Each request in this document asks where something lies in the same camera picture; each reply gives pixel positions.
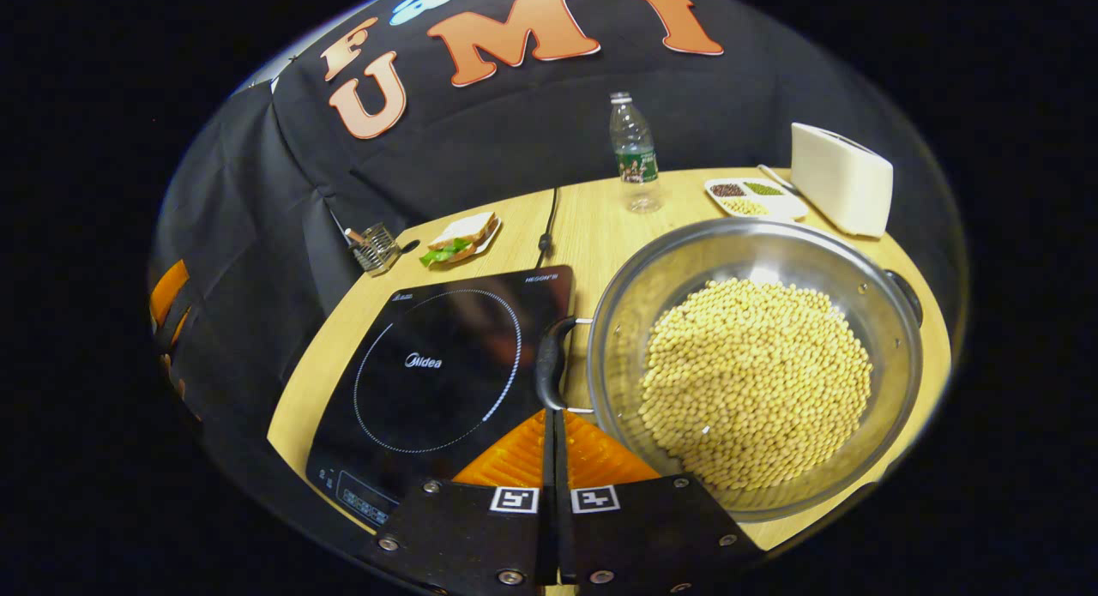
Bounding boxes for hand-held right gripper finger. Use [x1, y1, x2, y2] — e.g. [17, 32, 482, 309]
[558, 410, 766, 595]
[356, 410, 557, 593]

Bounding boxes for white toaster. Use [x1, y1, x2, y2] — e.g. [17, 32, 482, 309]
[790, 123, 894, 238]

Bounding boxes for clear plastic water bottle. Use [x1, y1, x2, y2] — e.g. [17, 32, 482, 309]
[610, 91, 664, 214]

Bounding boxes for steel pot with black handles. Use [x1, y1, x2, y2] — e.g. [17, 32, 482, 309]
[535, 217, 925, 523]

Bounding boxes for small clear holder with sticks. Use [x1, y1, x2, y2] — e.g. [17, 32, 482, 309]
[345, 222, 402, 276]

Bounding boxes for black power cable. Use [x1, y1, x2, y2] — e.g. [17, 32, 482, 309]
[535, 187, 560, 269]

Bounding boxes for sandwich on white plate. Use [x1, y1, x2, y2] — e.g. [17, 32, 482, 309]
[419, 212, 503, 268]

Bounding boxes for white divided dish of beans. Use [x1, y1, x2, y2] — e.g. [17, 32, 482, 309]
[704, 178, 809, 221]

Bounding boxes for black induction cooktop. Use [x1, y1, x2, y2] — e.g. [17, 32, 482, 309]
[305, 265, 574, 528]

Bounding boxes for pile of yellow soybeans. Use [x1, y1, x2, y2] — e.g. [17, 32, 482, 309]
[638, 277, 874, 492]

